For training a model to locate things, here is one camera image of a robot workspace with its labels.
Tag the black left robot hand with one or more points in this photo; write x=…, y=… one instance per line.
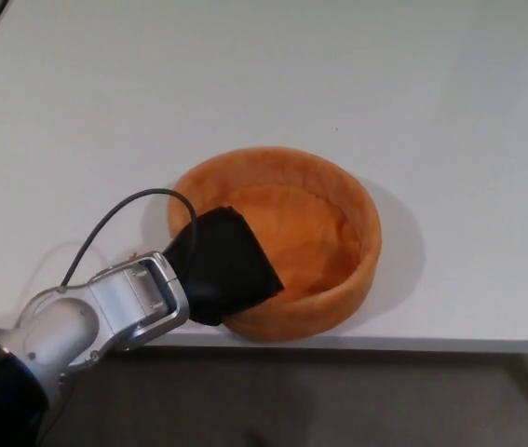
x=226, y=265

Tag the orange plush soft plate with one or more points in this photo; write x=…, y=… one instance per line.
x=319, y=242

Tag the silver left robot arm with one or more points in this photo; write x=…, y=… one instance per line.
x=82, y=321

